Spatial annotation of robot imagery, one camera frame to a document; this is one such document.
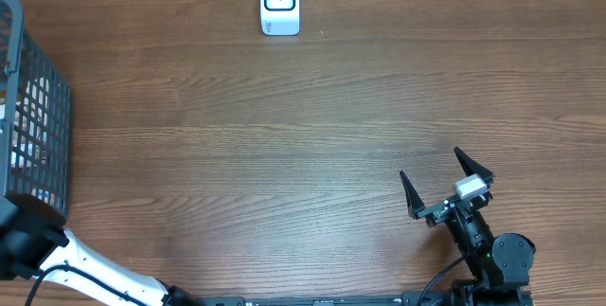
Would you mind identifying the dark grey mesh basket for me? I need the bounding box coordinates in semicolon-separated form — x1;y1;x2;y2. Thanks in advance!
1;0;74;218

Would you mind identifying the white barcode scanner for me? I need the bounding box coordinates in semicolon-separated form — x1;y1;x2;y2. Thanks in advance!
259;0;300;36

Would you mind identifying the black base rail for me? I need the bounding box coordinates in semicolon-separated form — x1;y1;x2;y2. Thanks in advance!
201;295;455;306

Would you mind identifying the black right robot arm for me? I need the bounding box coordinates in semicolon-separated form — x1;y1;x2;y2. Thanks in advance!
400;147;536;306

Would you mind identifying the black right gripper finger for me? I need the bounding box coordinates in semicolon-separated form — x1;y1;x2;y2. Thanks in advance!
454;147;494;186
400;171;425;220

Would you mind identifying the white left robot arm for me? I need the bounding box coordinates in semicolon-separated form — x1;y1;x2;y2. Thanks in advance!
1;194;203;306

